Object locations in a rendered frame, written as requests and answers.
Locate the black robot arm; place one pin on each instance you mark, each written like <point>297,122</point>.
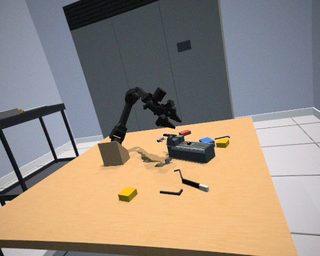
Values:
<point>150,100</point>

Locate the red flat block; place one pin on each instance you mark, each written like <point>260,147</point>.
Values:
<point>185,132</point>

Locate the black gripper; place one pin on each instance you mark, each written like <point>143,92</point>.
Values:
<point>163,117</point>

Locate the blue rectangular block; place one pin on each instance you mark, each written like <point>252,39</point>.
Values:
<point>207,139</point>

